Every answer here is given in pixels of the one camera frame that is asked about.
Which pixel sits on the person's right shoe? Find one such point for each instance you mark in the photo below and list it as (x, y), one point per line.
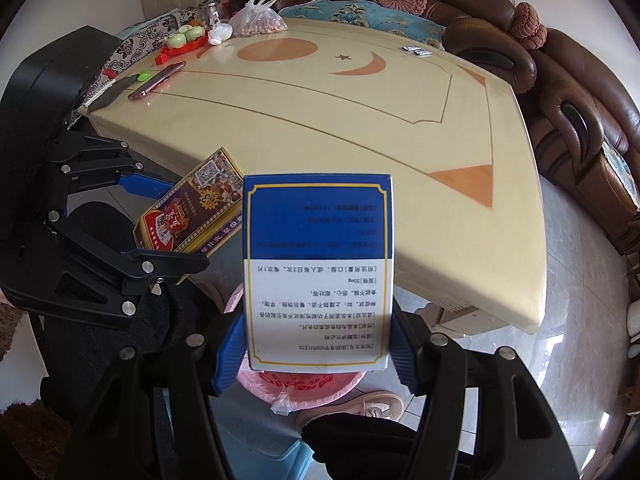
(350, 410)

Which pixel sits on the light blue plastic stool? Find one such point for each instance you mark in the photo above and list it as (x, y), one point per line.
(260, 440)

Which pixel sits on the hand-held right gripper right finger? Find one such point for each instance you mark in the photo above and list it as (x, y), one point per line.
(405, 360)

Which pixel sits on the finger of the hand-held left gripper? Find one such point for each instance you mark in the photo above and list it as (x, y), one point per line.
(150, 265)
(145, 184)

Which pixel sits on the blue floral seat cover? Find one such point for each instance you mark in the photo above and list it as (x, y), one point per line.
(622, 170)

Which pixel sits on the pink trash bin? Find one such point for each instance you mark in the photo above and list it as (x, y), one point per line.
(310, 385)

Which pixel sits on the plastic bag of peanuts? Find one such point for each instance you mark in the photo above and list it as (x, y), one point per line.
(257, 20)

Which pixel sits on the brown fuzzy rug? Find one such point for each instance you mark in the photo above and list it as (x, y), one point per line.
(30, 430)

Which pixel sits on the red patterned box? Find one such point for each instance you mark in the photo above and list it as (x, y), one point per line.
(190, 210)

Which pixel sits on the brown leather sofa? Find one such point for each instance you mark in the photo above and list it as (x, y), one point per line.
(565, 100)

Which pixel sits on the glass jar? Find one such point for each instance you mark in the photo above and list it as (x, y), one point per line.
(210, 10)

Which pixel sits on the green apple-shaped ornament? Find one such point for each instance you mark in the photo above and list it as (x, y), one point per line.
(194, 34)
(176, 41)

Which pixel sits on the red plastic tray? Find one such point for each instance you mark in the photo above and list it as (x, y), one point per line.
(177, 53)

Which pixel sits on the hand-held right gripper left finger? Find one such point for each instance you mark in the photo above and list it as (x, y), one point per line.
(227, 355)

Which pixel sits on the black knife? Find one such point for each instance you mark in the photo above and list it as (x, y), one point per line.
(112, 94)

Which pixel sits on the pink smartphone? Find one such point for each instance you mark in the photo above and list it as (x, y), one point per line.
(157, 80)

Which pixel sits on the black white patterned cloth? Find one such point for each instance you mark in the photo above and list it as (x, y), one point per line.
(135, 42)

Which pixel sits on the blue floral cushion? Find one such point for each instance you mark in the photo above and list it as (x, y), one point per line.
(360, 17)

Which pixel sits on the blue and white box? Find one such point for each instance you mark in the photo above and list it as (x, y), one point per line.
(320, 270)

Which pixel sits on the green cap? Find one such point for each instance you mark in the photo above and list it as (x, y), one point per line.
(143, 75)

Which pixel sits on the person's right leg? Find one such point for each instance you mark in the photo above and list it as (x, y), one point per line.
(360, 440)

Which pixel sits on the small white crumpled bag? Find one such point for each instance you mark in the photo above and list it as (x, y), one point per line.
(220, 34)

